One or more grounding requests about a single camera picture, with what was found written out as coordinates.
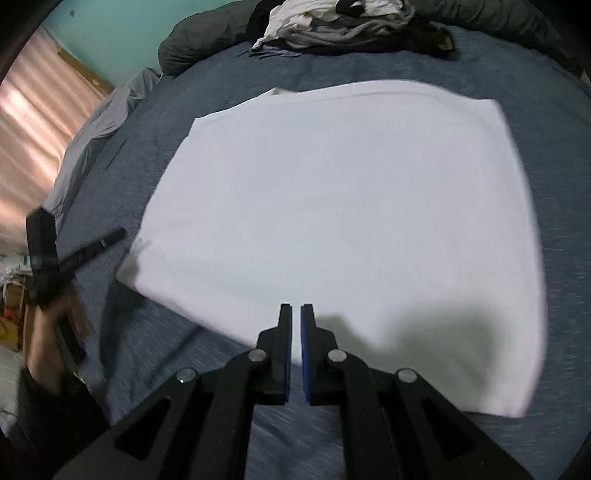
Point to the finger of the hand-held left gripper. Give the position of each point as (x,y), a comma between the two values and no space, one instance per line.
(97,244)

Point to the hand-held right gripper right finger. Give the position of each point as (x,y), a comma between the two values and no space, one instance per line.
(305,355)

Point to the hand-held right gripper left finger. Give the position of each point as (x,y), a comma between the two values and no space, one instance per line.
(288,369)

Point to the white long-sleeve shirt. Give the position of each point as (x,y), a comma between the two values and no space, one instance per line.
(346,207)

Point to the person's left forearm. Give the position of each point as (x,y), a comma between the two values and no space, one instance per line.
(51,415)

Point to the person's left hand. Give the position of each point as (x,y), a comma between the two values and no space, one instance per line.
(46,341)

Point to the cardboard box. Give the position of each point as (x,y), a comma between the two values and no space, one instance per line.
(11,314)

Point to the light grey blanket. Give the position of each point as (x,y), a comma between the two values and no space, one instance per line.
(92,129)

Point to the bed with blue sheet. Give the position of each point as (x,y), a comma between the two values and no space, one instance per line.
(152,115)

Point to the pink curtain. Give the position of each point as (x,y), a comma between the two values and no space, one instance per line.
(41,115)

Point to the lavender garment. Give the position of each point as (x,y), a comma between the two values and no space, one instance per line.
(272,50)

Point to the crumpled white shirt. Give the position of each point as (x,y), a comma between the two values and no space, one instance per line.
(300,14)

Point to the black and white garment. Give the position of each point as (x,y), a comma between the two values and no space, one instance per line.
(351,5)

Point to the wooden window frame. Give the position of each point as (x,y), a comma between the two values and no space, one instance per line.
(85,69)

